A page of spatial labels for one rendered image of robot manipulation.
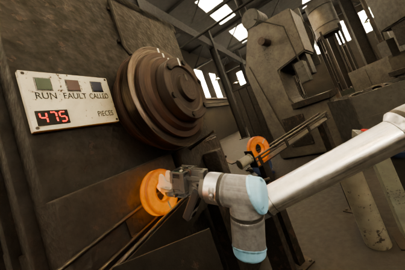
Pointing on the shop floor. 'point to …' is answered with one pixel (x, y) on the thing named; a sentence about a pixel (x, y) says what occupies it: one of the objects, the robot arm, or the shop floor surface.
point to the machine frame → (123, 188)
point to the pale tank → (321, 13)
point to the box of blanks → (366, 106)
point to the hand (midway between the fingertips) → (158, 185)
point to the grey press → (390, 12)
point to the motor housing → (278, 246)
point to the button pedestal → (392, 196)
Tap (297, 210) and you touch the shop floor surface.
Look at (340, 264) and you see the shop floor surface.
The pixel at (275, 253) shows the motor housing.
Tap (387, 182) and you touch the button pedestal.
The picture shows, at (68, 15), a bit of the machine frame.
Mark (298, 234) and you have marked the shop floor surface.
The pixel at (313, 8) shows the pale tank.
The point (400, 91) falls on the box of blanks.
